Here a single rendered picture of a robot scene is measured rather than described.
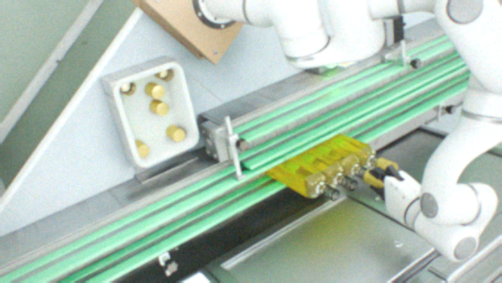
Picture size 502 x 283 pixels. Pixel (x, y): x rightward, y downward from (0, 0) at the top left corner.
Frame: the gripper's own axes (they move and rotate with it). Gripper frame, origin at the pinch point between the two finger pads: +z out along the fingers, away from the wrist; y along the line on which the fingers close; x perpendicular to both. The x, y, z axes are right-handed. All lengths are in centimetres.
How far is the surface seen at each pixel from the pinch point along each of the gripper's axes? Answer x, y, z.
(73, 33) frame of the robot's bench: 59, 36, 84
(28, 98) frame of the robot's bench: 79, 20, 79
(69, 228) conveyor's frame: 70, 7, 14
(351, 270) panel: 15.0, -12.4, -11.0
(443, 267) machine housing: -2.3, -12.8, -19.5
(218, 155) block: 32.5, 8.9, 21.0
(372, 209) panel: -1.2, -12.5, 6.2
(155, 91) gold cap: 43, 28, 25
